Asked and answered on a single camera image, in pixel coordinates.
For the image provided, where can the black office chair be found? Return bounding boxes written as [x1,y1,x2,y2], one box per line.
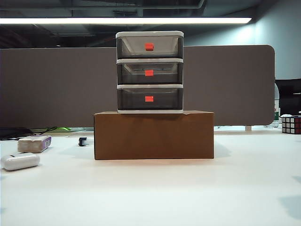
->
[275,79,301,116]

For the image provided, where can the smoky drawer with protruding red handle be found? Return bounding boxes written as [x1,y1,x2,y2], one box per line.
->
[117,36,183,59]

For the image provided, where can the black desk cables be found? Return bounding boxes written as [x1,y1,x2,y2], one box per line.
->
[0,126,58,141]

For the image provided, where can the long ceiling light strip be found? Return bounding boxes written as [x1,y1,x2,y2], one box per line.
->
[0,17,252,25]

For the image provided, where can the white plastic drawer cabinet frame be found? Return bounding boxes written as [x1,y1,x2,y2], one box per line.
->
[115,31,184,114]

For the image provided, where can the clear bottle with green label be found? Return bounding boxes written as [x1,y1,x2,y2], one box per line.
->
[273,84,281,123]

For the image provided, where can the grey-brown desk partition panel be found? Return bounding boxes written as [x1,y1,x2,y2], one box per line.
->
[0,44,276,129]

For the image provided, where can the white earphone case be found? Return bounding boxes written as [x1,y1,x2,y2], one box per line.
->
[1,152,40,171]

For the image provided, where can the brown cardboard box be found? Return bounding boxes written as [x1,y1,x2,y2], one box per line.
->
[93,110,215,161]

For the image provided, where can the white block with purple label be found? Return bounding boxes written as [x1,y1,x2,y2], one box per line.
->
[17,135,52,153]

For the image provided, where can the smoky drawer with slotted back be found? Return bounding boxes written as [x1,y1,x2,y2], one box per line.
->
[117,63,183,85]

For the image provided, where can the black Rubik's cube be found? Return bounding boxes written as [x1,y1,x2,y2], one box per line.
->
[281,114,301,135]

